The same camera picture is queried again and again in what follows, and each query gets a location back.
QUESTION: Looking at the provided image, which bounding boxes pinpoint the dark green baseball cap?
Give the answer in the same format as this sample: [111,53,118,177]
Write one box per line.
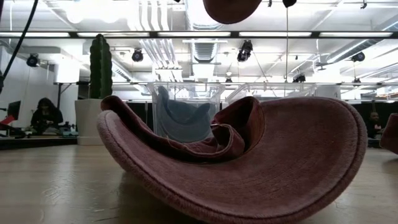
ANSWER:
[155,85,215,143]

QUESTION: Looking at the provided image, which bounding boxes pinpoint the black computer monitor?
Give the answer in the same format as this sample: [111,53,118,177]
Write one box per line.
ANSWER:
[6,100,22,121]

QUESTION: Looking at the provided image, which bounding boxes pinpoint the black overhead light bar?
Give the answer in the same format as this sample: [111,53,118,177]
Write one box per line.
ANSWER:
[0,30,398,39]

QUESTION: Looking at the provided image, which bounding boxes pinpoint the green cactus plant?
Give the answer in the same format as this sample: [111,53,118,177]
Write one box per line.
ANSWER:
[89,33,113,100]

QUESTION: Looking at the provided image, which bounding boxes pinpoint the small teal device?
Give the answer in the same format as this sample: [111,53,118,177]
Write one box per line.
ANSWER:
[60,123,78,138]

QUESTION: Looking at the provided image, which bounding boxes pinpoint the clear plastic bin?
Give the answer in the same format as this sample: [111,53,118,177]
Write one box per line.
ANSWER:
[146,82,226,144]
[225,82,318,105]

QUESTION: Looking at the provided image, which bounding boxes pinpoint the red object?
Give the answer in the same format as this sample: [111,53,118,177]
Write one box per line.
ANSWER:
[0,114,16,126]

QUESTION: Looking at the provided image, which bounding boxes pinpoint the black low table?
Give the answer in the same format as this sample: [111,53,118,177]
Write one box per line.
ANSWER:
[0,134,78,151]

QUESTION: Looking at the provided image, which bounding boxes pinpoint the white box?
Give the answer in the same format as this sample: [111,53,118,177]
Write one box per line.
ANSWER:
[53,58,81,84]

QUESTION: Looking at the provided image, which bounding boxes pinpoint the white plant pot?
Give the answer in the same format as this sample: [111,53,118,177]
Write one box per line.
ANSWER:
[74,98,105,146]

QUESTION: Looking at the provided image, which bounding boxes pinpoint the silver ventilation duct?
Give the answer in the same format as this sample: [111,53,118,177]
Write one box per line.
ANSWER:
[185,0,228,63]

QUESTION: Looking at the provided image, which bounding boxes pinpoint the black cable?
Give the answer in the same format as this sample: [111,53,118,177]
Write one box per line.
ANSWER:
[0,0,40,94]

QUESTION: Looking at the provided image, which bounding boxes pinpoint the person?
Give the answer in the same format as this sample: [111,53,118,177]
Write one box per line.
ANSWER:
[30,97,65,135]
[366,111,386,140]

